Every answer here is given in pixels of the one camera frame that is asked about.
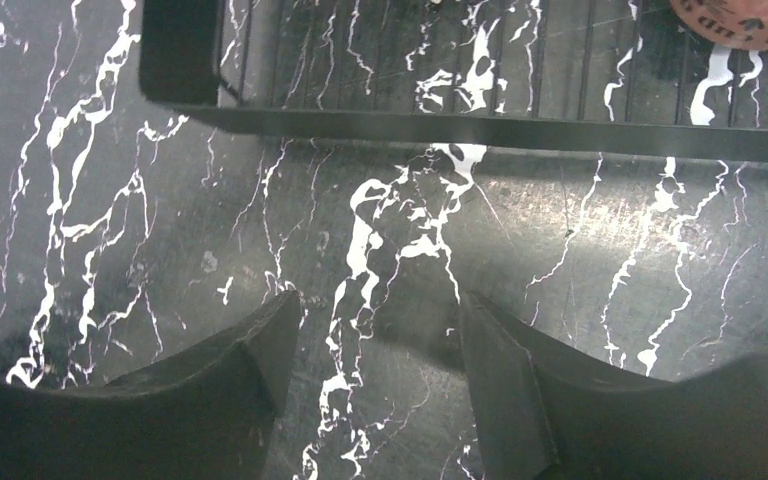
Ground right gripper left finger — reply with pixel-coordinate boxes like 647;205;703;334
0;290;302;479

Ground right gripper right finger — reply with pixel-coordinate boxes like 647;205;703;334
459;293;768;479

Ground black wire dish rack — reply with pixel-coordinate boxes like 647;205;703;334
139;1;768;163

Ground large brown mug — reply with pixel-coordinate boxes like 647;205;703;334
670;0;768;51

